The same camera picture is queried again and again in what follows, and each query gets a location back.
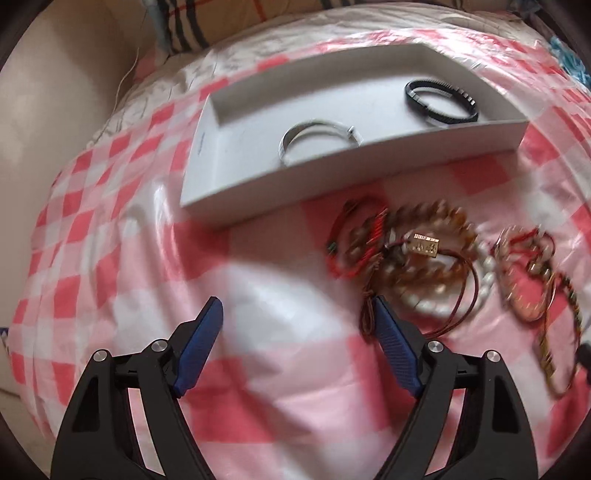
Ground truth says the brown cord bracelet gold charm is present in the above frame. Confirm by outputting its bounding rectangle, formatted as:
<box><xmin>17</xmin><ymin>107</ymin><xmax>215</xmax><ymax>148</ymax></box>
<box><xmin>362</xmin><ymin>233</ymin><xmax>481</xmax><ymax>340</ymax></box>

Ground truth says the pink bead bracelet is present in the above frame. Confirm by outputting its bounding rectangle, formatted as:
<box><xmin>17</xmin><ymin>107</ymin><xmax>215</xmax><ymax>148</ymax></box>
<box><xmin>493</xmin><ymin>231</ymin><xmax>552</xmax><ymax>321</ymax></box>

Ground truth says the white cable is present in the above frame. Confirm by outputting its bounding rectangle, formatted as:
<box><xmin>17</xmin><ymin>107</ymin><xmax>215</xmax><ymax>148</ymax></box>
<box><xmin>113</xmin><ymin>46</ymin><xmax>141</xmax><ymax>109</ymax></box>

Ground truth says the blue patterned cloth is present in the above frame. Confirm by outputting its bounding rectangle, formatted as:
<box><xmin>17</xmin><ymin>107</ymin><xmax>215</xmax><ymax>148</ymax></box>
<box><xmin>549</xmin><ymin>37</ymin><xmax>591</xmax><ymax>90</ymax></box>

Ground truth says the black bracelet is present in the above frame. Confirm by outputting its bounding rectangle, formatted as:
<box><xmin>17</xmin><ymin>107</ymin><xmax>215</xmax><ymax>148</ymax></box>
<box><xmin>405</xmin><ymin>79</ymin><xmax>479</xmax><ymax>127</ymax></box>

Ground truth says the white cardboard box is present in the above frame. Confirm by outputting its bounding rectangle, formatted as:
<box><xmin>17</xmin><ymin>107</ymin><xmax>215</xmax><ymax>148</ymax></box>
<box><xmin>179</xmin><ymin>42</ymin><xmax>529</xmax><ymax>229</ymax></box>

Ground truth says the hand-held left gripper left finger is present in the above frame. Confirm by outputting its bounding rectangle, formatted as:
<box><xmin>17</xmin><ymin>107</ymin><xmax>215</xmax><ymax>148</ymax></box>
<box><xmin>50</xmin><ymin>296</ymin><xmax>225</xmax><ymax>480</ymax></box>

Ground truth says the patterned curtain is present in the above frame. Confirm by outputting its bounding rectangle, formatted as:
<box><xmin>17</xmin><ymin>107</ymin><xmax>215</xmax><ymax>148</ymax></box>
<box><xmin>144</xmin><ymin>0</ymin><xmax>169</xmax><ymax>49</ymax></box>

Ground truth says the red braided string bracelet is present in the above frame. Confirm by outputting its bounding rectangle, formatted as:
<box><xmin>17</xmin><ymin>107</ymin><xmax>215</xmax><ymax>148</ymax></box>
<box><xmin>329</xmin><ymin>196</ymin><xmax>389</xmax><ymax>280</ymax></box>

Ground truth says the plaid pillow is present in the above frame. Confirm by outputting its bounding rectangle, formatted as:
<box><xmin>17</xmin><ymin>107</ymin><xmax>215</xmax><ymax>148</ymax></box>
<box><xmin>154</xmin><ymin>0</ymin><xmax>278</xmax><ymax>56</ymax></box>

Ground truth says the silver bangle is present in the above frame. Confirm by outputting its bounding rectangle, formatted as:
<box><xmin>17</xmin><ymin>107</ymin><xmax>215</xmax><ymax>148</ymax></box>
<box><xmin>279</xmin><ymin>119</ymin><xmax>361</xmax><ymax>168</ymax></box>

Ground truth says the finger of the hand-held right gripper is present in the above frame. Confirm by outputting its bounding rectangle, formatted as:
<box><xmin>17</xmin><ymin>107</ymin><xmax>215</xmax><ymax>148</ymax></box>
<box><xmin>575</xmin><ymin>344</ymin><xmax>591</xmax><ymax>386</ymax></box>

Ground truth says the amber bead bracelet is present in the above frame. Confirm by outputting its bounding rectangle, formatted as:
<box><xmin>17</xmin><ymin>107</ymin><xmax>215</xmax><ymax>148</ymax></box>
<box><xmin>383</xmin><ymin>200</ymin><xmax>478</xmax><ymax>296</ymax></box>

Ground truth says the white pearl bracelet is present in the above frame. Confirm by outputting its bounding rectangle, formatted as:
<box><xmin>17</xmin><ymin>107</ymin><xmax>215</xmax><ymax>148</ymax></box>
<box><xmin>402</xmin><ymin>240</ymin><xmax>497</xmax><ymax>317</ymax></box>

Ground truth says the pink checkered plastic sheet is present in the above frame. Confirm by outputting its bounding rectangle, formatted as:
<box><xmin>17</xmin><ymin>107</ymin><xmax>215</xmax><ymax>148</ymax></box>
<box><xmin>9</xmin><ymin>25</ymin><xmax>591</xmax><ymax>480</ymax></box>

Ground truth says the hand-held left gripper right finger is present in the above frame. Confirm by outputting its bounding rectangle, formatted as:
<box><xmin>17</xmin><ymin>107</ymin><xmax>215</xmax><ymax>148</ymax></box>
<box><xmin>372</xmin><ymin>295</ymin><xmax>541</xmax><ymax>480</ymax></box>

